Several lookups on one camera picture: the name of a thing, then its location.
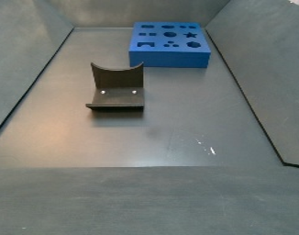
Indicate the black curved holder stand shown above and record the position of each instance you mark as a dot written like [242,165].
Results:
[119,87]

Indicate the blue shape sorter box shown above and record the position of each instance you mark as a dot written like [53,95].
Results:
[169,44]

